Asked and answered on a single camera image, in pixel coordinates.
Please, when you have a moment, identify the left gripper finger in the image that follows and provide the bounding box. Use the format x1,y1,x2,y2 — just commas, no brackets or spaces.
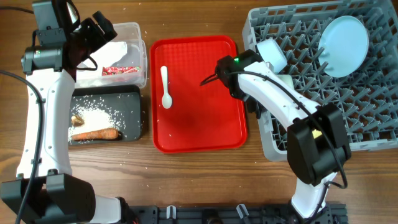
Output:
93,11,118,39
79,18,107,56

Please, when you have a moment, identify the white napkin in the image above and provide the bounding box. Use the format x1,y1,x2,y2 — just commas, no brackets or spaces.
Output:
90,42,127,70

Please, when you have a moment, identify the red snack wrapper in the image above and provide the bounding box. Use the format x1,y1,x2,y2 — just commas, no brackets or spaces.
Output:
102,66,141,76

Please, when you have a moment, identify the light blue rice bowl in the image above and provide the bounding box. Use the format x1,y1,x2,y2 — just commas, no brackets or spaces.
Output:
256,39,287,74

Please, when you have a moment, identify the white plastic spoon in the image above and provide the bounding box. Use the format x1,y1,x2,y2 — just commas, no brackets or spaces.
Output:
160,65,172,109

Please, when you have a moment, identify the brown food scrap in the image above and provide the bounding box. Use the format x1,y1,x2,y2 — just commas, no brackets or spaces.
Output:
71,114,85,127

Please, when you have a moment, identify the white rice pile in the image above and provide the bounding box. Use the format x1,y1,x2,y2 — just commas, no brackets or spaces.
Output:
68,95,126,144

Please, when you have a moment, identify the orange carrot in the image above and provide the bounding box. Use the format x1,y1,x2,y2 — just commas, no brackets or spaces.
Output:
72,128,119,141

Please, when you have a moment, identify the light blue plate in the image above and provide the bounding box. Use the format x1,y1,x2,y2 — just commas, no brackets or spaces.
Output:
318,16,369,78

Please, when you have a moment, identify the green bowl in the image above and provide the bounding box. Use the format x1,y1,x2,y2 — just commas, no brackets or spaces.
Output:
277,75,294,89

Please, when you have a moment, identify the yellow plastic cup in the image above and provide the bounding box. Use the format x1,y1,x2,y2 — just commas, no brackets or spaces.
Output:
312,129,323,139

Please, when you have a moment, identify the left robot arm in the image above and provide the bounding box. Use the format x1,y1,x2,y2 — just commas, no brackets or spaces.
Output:
1,1,129,223

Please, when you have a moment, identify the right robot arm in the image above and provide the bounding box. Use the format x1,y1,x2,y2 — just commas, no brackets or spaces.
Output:
214,50,351,223

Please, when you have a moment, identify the black waste tray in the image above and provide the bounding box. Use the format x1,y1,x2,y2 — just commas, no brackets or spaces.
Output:
68,85,142,146

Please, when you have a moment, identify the grey dishwasher rack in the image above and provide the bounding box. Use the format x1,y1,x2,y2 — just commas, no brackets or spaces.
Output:
242,1,397,151

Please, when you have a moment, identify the clear plastic bin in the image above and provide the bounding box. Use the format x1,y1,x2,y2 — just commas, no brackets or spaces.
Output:
75,22,147,88

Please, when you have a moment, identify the red plastic tray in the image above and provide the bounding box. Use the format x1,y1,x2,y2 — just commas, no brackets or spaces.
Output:
150,35,248,154

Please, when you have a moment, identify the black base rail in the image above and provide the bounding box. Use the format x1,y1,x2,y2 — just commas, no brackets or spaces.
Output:
124,203,348,224

